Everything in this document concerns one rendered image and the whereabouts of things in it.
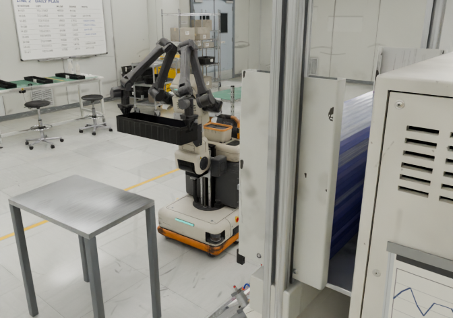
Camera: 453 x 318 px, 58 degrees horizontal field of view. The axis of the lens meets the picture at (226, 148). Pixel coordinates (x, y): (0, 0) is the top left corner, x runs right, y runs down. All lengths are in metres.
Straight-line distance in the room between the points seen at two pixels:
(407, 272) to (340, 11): 11.31
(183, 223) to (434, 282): 2.76
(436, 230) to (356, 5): 11.15
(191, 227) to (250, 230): 2.52
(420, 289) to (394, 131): 0.21
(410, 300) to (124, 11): 8.98
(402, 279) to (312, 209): 0.15
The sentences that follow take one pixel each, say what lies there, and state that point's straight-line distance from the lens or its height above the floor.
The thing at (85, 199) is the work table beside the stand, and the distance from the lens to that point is 2.44.
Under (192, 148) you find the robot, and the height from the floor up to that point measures 0.84.
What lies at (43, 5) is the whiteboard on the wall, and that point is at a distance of 8.36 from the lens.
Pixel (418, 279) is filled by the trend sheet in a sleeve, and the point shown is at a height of 1.46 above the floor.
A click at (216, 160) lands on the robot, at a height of 0.75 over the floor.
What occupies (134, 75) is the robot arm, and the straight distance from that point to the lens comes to 2.85.
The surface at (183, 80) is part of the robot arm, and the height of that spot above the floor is 1.40.
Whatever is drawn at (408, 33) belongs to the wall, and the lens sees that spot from 11.20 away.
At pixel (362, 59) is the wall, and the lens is 11.59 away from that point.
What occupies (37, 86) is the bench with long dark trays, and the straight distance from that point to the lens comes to 6.56.
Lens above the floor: 1.79
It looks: 18 degrees down
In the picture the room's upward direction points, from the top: straight up
